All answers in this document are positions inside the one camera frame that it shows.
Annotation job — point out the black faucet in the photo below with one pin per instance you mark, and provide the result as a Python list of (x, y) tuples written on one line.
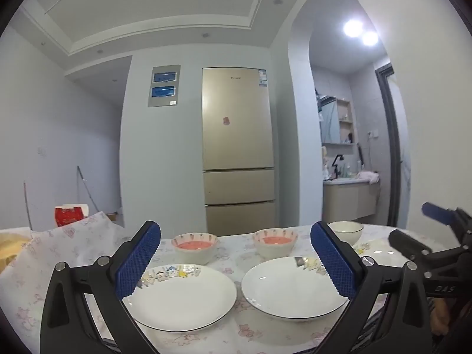
[(336, 166)]

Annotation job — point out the pink floral tablecloth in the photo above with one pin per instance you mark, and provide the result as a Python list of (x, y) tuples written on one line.
[(232, 250)]

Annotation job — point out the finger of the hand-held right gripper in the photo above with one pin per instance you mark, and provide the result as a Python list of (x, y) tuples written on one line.
[(405, 245), (437, 212)]

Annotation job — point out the cardboard box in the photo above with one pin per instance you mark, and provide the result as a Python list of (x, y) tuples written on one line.
[(113, 215)]

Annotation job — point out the grey wall electrical panel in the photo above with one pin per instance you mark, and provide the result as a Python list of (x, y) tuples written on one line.
[(164, 87)]

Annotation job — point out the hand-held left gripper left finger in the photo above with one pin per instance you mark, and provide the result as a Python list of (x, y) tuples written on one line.
[(138, 261)]

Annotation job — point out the cream figurine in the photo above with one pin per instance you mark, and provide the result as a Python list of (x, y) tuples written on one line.
[(324, 158)]

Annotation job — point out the pink carrot-print bowl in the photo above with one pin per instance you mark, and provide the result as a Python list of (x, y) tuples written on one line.
[(274, 249), (195, 252)]

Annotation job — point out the dark door frame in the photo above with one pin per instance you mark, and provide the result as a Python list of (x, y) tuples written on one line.
[(392, 136)]

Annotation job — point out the wooden wall shelf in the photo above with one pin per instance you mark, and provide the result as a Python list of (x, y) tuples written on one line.
[(346, 110)]

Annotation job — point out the pink towel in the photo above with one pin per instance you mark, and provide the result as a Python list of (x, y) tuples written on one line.
[(368, 176)]

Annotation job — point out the white wall switch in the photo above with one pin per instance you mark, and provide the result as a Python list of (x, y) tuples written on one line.
[(42, 151)]

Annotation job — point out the white wall socket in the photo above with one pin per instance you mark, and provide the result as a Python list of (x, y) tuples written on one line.
[(372, 132)]

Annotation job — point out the red white box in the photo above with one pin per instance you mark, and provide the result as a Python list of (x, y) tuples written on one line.
[(68, 215)]

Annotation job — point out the mirror cabinet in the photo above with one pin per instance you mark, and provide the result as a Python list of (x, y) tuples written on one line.
[(330, 121)]

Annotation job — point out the beige vanity cabinet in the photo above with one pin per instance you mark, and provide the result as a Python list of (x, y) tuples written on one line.
[(350, 199)]

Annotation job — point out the white bowl dark rim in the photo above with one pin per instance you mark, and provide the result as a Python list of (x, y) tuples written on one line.
[(346, 234)]

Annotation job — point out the thin broom stick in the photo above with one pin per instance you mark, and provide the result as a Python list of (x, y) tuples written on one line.
[(26, 202)]

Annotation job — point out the beige refrigerator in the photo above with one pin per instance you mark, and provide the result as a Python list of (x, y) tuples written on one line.
[(238, 136)]

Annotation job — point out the person's right hand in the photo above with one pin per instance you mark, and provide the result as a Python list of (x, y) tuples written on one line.
[(438, 319)]

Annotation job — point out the white plate cartoon print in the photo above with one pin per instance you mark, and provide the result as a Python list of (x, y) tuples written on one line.
[(184, 298), (287, 287)]

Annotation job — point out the bright ceiling spotlight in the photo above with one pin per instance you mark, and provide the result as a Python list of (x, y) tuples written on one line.
[(370, 38), (353, 27)]

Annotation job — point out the yellow bag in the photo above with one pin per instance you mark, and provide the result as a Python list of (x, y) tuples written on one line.
[(9, 249)]

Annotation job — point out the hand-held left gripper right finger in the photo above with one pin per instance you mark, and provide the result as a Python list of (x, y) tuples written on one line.
[(333, 265)]

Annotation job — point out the white bottle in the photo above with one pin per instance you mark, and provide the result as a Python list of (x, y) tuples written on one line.
[(348, 171)]

